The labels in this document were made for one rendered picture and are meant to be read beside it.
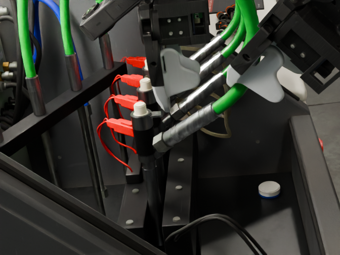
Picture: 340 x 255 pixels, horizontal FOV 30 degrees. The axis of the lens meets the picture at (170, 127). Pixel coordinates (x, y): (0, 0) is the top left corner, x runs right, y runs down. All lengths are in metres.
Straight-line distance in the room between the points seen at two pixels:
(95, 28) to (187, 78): 0.13
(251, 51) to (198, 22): 0.21
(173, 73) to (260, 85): 0.19
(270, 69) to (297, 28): 0.07
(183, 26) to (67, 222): 0.34
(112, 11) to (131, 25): 0.35
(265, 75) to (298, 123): 0.55
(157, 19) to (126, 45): 0.39
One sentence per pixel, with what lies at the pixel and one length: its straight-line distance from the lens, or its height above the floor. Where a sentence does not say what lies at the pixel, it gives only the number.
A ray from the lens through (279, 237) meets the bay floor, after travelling 1.07.
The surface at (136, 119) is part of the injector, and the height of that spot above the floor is 1.12.
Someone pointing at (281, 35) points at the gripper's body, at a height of 1.29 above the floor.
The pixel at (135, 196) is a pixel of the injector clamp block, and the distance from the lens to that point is 0.93.
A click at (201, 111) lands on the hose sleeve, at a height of 1.18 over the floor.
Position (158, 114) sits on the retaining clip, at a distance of 0.82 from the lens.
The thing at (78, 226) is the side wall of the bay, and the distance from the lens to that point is 0.50.
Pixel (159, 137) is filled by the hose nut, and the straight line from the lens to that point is 0.72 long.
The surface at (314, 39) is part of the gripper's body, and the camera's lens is 0.54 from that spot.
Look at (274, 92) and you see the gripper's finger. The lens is 0.61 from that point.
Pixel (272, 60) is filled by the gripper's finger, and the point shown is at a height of 1.26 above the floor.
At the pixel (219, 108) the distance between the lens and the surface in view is 0.67.
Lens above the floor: 1.47
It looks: 27 degrees down
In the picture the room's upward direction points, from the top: 8 degrees counter-clockwise
